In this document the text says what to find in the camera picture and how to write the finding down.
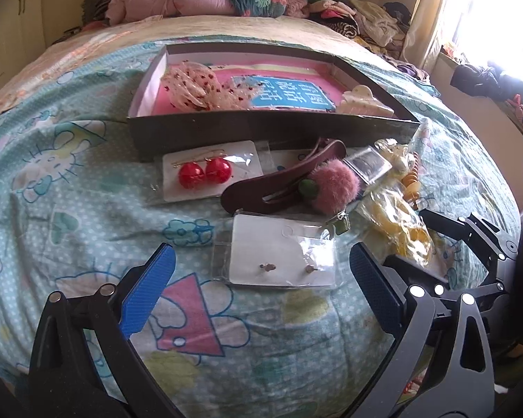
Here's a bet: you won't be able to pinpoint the orange spiral hair tie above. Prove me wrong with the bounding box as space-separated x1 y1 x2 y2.
399 156 424 203

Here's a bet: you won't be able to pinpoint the yellow rings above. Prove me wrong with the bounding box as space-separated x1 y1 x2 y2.
359 185 438 263

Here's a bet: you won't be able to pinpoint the pearl flower hair clip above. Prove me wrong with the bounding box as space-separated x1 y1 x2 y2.
374 138 412 176

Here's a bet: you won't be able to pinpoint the white stud earring card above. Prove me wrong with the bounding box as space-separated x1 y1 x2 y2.
212 213 338 289

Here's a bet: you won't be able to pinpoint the maroon pompom hair clip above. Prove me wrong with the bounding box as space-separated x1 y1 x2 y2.
220 138 361 216

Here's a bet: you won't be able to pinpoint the red ball earring card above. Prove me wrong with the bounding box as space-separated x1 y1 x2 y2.
160 141 273 203

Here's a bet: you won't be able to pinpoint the cream cloud hair claw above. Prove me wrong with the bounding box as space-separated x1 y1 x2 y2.
336 85 395 118

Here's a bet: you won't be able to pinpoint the polka dot fabric bow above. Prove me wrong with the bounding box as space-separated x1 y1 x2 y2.
160 61 263 112

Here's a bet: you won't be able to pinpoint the black clothing on windowsill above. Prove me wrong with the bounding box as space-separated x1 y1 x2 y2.
450 64 523 104

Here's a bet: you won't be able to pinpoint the beige curtain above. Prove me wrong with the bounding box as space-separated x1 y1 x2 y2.
401 0 444 73

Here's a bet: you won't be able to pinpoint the dark cardboard tray box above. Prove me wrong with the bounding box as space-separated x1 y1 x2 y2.
127 42 419 161

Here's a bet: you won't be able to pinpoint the pile of clothes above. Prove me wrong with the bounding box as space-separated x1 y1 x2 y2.
285 0 430 84

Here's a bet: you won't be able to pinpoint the pink and blue book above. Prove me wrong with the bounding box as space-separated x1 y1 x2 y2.
152 61 340 115

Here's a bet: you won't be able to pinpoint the beige bed sheet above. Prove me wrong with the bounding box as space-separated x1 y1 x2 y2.
0 12 441 114

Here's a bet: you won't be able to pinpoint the cream wardrobe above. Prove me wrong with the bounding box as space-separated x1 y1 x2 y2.
0 0 45 89

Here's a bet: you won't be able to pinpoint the pink quilt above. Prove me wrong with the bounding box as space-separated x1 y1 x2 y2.
106 0 236 25

